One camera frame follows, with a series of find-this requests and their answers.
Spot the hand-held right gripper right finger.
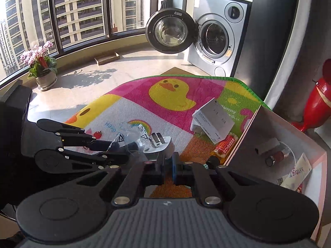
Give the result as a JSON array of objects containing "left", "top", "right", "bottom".
[{"left": 172, "top": 152, "right": 249, "bottom": 207}]

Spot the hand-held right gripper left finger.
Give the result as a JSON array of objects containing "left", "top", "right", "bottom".
[{"left": 78, "top": 154, "right": 167, "bottom": 207}]

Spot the colourful duck play mat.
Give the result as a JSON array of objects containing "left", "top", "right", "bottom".
[{"left": 63, "top": 74, "right": 272, "bottom": 199}]

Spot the white cable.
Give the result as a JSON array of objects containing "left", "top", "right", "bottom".
[{"left": 279, "top": 141, "right": 298, "bottom": 166}]

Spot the white cardboard box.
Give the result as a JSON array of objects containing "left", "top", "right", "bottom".
[{"left": 191, "top": 98, "right": 236, "bottom": 143}]

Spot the white power plug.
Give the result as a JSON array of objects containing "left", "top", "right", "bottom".
[{"left": 142, "top": 132, "right": 175, "bottom": 161}]

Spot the red vase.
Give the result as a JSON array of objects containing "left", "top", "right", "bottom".
[{"left": 290, "top": 58, "right": 331, "bottom": 133}]

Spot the silver washing machine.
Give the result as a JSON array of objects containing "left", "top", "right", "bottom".
[{"left": 145, "top": 0, "right": 253, "bottom": 77}]

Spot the clear plastic bag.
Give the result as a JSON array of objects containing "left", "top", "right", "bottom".
[{"left": 111, "top": 124, "right": 156, "bottom": 157}]

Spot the white open storage box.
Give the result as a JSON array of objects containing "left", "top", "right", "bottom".
[{"left": 224, "top": 105, "right": 327, "bottom": 241}]

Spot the flat cardboard tray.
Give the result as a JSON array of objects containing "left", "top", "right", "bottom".
[{"left": 94, "top": 52, "right": 120, "bottom": 66}]

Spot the yellow bottle with red label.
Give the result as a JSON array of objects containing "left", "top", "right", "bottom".
[{"left": 205, "top": 132, "right": 239, "bottom": 169}]

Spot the white printed packet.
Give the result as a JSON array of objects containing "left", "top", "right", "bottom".
[{"left": 281, "top": 153, "right": 313, "bottom": 189}]

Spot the potted pink orchid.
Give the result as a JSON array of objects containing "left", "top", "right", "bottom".
[{"left": 19, "top": 41, "right": 58, "bottom": 92}]

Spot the small white packet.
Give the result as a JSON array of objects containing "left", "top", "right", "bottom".
[{"left": 255, "top": 138, "right": 281, "bottom": 155}]

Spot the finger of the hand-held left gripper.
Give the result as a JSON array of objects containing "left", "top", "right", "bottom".
[
  {"left": 37, "top": 119, "right": 122, "bottom": 152},
  {"left": 34, "top": 147, "right": 131, "bottom": 174}
]

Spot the small red cylinder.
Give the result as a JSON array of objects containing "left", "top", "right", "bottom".
[{"left": 265, "top": 150, "right": 290, "bottom": 166}]

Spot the dark framed window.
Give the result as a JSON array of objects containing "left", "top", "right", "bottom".
[{"left": 0, "top": 0, "right": 162, "bottom": 83}]

